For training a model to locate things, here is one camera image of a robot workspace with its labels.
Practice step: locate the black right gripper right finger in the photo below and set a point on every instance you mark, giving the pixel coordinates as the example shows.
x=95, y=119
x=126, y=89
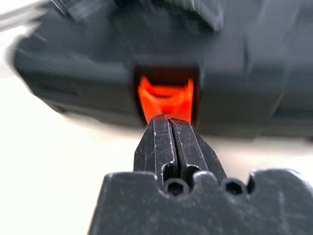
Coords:
x=195, y=151

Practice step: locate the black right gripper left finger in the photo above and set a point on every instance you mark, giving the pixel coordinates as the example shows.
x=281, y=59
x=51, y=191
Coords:
x=156, y=147

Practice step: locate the orange tool case latch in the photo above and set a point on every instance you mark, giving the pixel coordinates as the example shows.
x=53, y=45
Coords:
x=168, y=102

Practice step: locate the black plastic tool case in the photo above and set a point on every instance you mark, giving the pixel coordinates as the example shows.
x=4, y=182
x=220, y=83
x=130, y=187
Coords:
x=73, y=73

